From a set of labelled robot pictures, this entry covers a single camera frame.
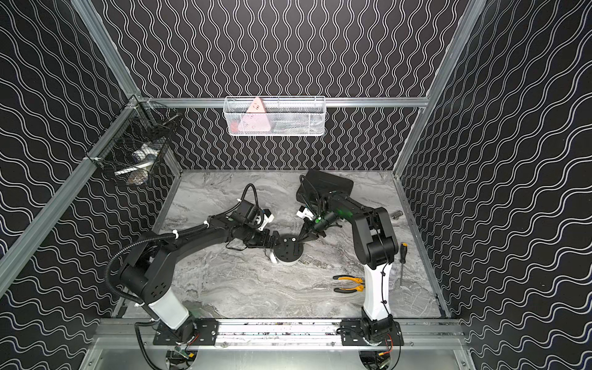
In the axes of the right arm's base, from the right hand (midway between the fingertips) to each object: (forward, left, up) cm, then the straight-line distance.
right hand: (300, 241), depth 90 cm
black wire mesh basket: (+30, +68, +23) cm, 78 cm away
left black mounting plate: (-31, +30, -5) cm, 44 cm away
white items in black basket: (+8, +52, +29) cm, 60 cm away
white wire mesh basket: (+77, +11, +7) cm, 78 cm away
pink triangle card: (+35, +18, +30) cm, 50 cm away
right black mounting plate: (-31, -17, -5) cm, 35 cm away
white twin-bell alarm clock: (-4, +4, -1) cm, 6 cm away
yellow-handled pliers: (-16, -21, -4) cm, 27 cm away
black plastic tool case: (+33, -7, -3) cm, 34 cm away
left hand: (-2, +10, +3) cm, 10 cm away
